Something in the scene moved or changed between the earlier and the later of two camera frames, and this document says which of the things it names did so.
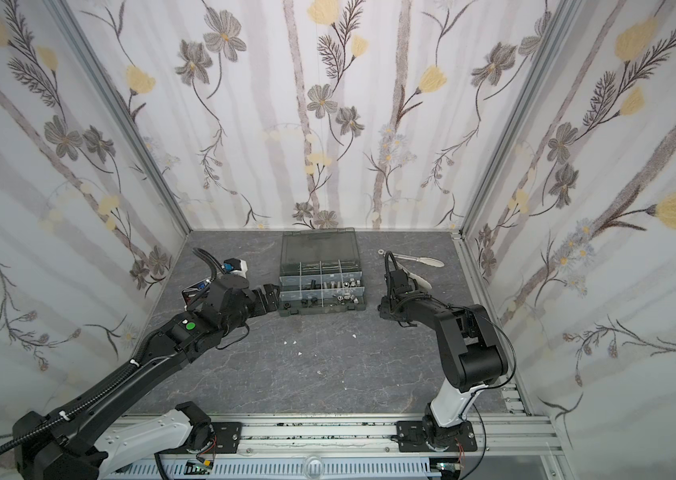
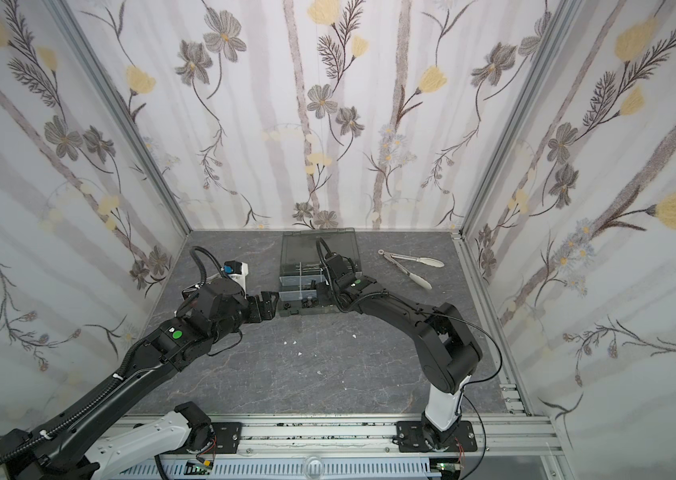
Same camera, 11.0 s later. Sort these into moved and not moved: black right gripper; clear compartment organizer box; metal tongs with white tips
Moved: black right gripper
Not moved: metal tongs with white tips; clear compartment organizer box
